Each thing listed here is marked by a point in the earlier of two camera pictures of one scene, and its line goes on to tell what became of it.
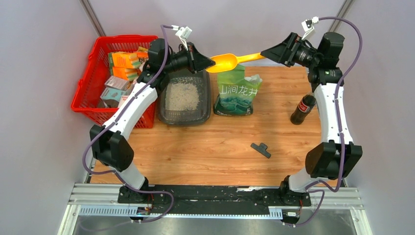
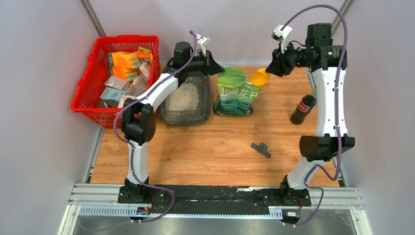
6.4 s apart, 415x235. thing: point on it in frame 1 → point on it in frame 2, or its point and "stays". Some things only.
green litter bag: [236, 92] stays
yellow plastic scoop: [225, 61] → [260, 77]
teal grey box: [111, 93] stays
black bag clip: [261, 149] stays
